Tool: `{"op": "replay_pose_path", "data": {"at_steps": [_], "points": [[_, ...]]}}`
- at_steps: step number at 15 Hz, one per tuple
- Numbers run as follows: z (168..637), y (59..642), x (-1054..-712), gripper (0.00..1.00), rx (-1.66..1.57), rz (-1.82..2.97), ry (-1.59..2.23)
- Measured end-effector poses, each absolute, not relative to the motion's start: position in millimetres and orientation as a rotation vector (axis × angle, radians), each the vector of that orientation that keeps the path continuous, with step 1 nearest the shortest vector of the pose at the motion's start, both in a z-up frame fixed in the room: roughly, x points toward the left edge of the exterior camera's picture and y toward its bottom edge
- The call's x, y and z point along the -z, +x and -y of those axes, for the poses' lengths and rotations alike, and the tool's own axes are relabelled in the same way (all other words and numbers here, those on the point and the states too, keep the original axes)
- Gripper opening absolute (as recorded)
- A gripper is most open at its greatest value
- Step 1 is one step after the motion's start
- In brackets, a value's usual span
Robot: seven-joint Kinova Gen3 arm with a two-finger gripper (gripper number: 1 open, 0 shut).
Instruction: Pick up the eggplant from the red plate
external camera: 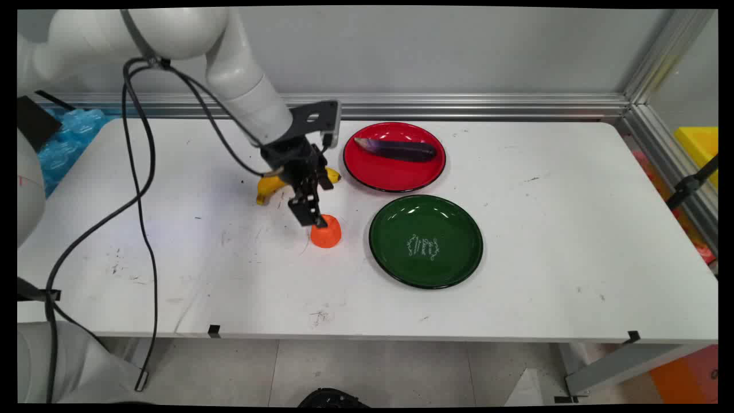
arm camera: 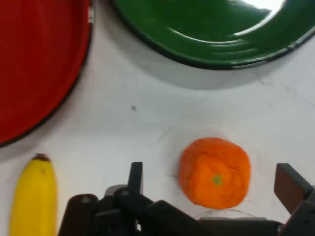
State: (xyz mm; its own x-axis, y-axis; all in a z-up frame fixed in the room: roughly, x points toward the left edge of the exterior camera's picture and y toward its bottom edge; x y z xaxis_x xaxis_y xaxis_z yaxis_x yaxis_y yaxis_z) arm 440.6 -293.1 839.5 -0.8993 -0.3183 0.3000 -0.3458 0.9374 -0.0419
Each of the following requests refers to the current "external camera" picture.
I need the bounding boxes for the black clamp stand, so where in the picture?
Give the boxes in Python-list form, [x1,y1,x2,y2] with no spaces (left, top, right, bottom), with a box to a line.
[665,155,719,211]

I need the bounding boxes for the yellow banana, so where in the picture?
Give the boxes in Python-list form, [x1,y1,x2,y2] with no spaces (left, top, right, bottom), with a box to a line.
[256,167,342,206]

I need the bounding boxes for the black cable strap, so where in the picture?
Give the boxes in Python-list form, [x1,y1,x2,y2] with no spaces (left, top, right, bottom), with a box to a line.
[17,278,61,302]

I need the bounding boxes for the black cable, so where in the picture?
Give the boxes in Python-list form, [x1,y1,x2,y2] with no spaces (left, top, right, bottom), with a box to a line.
[45,56,173,403]
[122,57,270,393]

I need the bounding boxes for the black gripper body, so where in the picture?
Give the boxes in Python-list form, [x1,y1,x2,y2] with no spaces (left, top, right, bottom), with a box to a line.
[260,138,322,194]

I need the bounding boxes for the horizontal aluminium frame rail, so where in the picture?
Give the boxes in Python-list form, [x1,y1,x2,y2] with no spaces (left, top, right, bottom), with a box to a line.
[29,93,631,121]

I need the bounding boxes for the green enamel plate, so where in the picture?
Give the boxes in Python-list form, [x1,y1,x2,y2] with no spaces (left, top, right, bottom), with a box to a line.
[369,194,484,290]

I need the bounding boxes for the black round object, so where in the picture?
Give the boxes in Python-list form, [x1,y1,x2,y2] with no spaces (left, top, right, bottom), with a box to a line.
[297,388,370,409]

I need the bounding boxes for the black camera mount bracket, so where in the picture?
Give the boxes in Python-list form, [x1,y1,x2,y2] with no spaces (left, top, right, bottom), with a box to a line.
[282,100,342,151]

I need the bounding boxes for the yellow plastic box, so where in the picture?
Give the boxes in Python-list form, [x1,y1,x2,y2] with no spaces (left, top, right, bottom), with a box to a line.
[674,126,719,190]

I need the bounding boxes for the blue bubble wrap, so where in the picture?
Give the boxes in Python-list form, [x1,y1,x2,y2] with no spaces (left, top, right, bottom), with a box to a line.
[38,108,115,198]

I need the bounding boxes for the red enamel plate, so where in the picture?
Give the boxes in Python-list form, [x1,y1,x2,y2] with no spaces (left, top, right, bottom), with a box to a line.
[343,122,447,193]

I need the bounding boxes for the orange box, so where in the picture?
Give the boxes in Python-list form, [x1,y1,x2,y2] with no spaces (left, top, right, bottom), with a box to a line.
[648,344,719,404]

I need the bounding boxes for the angled aluminium frame rail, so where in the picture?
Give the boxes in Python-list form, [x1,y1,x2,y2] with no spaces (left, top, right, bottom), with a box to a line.
[618,9,719,253]

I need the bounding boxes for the purple eggplant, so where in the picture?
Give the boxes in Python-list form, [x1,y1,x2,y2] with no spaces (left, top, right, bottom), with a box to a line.
[354,137,438,163]

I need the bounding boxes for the orange carrot stub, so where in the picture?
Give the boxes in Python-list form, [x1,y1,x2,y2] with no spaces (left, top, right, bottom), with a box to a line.
[310,215,342,249]

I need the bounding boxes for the grey table support beam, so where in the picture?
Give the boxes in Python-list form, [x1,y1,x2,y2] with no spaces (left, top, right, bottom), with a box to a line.
[564,343,712,398]

